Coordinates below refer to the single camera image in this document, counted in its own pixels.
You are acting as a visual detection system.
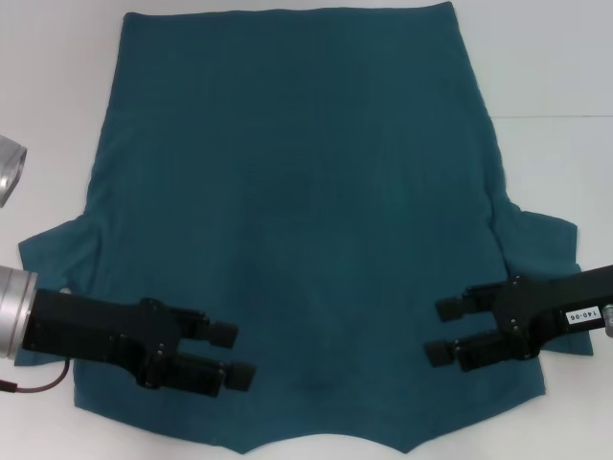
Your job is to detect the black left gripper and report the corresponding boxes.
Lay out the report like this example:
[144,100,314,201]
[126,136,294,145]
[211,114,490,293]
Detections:
[21,287,258,400]

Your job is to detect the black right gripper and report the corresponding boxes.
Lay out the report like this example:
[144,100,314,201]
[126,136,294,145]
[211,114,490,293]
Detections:
[423,263,613,373]

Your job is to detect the teal blue shirt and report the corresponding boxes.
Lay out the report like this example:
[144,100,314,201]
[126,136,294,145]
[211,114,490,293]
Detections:
[13,1,597,460]

